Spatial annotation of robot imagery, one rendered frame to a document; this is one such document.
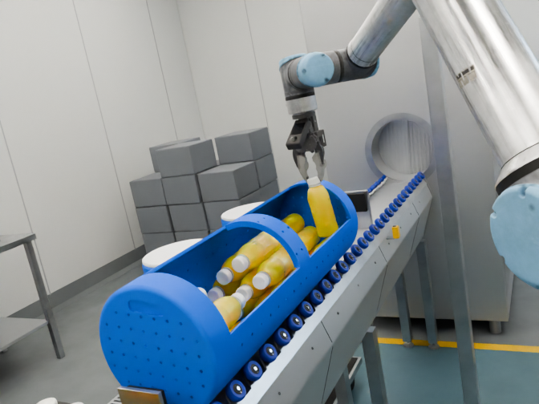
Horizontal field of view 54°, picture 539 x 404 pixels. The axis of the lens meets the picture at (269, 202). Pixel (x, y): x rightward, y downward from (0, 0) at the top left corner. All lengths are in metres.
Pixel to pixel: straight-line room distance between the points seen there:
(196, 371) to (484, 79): 0.70
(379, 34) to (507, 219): 0.72
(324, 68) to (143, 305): 0.79
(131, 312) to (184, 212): 3.86
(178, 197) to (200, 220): 0.30
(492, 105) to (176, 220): 4.35
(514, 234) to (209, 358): 0.56
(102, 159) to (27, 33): 1.33
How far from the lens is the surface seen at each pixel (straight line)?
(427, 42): 2.13
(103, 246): 5.51
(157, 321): 1.03
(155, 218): 5.12
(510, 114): 0.80
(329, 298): 1.55
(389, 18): 1.32
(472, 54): 0.84
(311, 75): 1.44
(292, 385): 1.31
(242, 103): 6.69
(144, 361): 1.11
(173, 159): 4.82
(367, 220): 2.15
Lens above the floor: 1.55
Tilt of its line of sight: 12 degrees down
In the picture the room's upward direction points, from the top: 11 degrees counter-clockwise
